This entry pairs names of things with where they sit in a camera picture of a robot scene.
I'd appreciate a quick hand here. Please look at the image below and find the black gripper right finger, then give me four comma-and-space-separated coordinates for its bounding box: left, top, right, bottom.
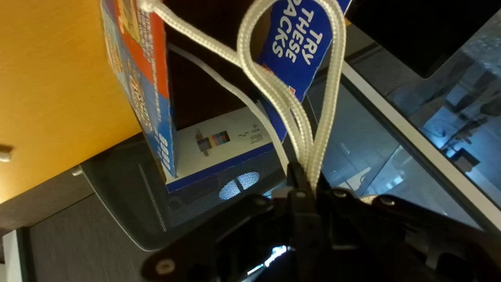
318, 178, 501, 282

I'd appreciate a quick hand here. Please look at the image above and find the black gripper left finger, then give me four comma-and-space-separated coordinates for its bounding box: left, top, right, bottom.
141, 162, 317, 282

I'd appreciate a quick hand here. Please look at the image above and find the blue cardboard snack box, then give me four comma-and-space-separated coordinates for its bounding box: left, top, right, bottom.
101, 0, 351, 186

